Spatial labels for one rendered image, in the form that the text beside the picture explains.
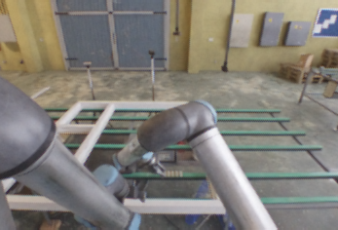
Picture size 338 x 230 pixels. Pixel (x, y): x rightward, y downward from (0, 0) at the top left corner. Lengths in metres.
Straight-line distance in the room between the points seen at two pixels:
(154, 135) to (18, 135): 0.39
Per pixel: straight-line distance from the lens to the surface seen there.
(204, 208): 1.21
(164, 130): 0.58
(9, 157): 0.30
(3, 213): 0.52
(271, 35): 7.96
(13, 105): 0.30
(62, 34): 8.17
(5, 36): 9.19
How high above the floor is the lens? 1.89
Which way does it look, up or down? 28 degrees down
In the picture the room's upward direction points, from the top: straight up
